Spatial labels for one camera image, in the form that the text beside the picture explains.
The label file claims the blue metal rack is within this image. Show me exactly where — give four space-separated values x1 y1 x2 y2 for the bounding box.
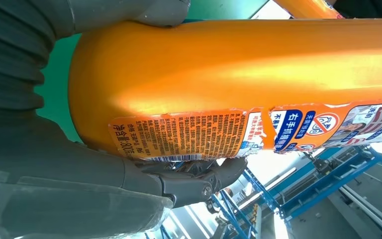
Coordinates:
207 145 382 239

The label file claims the white desk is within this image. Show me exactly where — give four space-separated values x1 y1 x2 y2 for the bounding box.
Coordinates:
250 0 292 19

